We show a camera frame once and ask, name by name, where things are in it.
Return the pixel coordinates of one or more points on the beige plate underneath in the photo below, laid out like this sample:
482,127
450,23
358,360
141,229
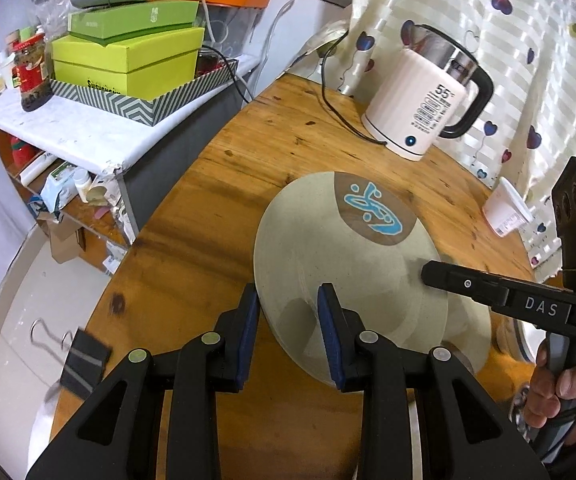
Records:
468,332

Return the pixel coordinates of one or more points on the dark green flat box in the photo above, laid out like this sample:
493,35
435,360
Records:
109,25

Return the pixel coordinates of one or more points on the heart patterned curtain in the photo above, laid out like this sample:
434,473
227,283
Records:
527,132

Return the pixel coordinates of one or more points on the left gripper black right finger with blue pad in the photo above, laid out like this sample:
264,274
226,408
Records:
463,434

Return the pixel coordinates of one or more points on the black binder clip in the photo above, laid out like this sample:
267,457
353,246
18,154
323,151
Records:
81,356

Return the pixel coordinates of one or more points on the chevron patterned tray box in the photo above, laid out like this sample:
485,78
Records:
147,112

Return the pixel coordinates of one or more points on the beige plate with blue logo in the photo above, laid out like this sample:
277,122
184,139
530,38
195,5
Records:
352,232

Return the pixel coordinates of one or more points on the white electric kettle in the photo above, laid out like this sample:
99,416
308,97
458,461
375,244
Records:
436,89

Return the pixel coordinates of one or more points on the lime green box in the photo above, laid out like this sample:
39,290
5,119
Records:
142,67

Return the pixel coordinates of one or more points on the person's right hand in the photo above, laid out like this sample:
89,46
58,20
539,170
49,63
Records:
547,393

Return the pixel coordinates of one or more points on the cardboard box on floor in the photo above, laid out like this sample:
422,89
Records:
66,240

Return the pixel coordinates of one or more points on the white pouch on shelf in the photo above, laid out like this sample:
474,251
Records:
63,184

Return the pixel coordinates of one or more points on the red labelled jar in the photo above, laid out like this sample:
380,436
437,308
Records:
32,68

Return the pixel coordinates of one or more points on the white shelf unit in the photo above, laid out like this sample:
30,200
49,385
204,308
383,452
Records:
146,161

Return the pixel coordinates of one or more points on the white plastic cup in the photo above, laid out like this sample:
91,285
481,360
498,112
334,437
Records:
505,210

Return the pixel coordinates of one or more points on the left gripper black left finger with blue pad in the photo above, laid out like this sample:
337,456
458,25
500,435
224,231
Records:
115,432

